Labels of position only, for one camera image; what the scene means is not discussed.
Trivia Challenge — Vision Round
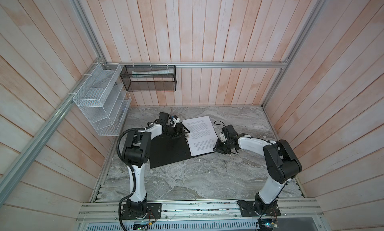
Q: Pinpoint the white folder black inside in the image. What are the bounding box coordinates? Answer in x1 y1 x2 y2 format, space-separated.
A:
149 134 214 169

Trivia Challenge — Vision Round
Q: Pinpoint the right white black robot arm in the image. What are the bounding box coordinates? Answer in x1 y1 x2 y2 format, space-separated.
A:
213 125 302 216

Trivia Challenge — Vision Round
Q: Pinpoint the right green circuit board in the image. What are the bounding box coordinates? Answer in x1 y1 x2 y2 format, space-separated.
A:
257 219 278 231

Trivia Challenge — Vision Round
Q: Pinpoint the metal folder clip mechanism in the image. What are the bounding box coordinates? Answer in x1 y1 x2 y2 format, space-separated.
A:
185 133 190 144

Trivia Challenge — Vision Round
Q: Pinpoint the black mesh basket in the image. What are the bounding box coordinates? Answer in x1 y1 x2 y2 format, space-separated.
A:
120 65 177 92

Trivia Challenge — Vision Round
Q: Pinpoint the horizontal aluminium wall bar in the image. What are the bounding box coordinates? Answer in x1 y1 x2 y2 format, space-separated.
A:
116 61 288 68

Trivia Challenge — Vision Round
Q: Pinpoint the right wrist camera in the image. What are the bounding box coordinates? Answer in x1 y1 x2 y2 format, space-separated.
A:
219 132 227 142

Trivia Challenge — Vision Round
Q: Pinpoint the aluminium front rail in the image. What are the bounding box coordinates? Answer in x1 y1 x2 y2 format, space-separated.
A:
75 198 325 224

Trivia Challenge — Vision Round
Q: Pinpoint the left green circuit board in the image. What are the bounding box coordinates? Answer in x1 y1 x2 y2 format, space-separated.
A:
133 223 151 231

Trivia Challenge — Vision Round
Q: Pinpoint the paper inside black basket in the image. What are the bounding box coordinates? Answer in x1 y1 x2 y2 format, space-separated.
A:
131 68 175 78

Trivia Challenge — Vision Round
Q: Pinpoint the printed paper sheet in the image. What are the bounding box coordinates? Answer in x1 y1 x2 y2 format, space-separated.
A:
183 116 218 156

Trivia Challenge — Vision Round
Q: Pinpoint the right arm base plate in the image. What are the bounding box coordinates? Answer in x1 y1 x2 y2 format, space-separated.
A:
237 200 281 217

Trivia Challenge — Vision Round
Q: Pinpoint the green circuit board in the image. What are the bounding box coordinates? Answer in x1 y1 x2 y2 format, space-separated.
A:
133 223 151 231
257 219 278 231

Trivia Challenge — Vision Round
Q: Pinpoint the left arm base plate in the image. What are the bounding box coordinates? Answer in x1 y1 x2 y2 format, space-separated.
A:
121 203 162 221

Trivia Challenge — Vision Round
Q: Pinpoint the white wire mesh organizer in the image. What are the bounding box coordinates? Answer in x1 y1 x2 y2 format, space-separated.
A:
73 63 132 136

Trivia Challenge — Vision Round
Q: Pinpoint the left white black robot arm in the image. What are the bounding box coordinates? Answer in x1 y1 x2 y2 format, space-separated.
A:
117 112 192 218

